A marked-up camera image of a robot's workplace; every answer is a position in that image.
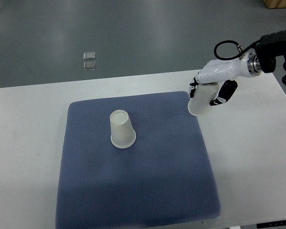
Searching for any wooden furniture corner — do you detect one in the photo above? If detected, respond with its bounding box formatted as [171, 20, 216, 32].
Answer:
[263, 0, 286, 9]

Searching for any white paper cup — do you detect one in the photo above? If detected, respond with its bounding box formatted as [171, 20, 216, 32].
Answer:
[110, 110, 136, 149]
[188, 83, 219, 116]

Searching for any white paper cup on mat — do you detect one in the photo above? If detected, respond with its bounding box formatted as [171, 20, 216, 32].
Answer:
[110, 110, 136, 149]

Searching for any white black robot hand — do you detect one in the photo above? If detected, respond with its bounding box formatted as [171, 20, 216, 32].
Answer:
[189, 52, 262, 106]

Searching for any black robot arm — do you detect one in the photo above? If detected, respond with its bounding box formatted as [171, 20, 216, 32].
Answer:
[189, 30, 286, 106]

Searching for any upper metal floor plate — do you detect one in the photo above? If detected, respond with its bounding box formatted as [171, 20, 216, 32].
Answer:
[83, 52, 96, 60]

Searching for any black table control panel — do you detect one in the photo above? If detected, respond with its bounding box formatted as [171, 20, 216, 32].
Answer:
[256, 220, 286, 229]

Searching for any blue mesh cushion mat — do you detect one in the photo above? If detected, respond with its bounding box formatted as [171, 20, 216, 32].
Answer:
[56, 91, 221, 229]

